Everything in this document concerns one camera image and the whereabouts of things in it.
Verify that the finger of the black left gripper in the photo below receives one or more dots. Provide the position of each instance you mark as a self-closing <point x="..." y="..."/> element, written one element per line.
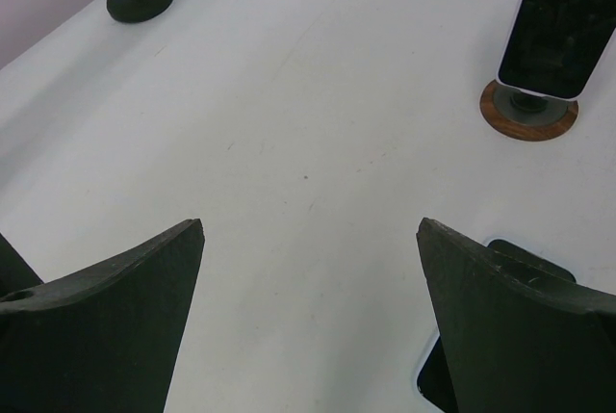
<point x="15" y="273"/>

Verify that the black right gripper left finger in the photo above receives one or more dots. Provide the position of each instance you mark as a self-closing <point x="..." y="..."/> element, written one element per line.
<point x="104" y="338"/>

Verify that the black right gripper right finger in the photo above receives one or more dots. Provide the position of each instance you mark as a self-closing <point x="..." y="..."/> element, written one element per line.
<point x="517" y="338"/>

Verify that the wooden base phone stand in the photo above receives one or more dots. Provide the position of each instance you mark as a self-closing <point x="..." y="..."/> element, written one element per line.
<point x="525" y="117"/>

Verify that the white cased phone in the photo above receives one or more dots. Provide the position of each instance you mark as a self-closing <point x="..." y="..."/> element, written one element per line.
<point x="555" y="45"/>

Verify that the light blue cased phone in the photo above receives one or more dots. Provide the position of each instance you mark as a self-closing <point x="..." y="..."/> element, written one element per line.
<point x="433" y="379"/>

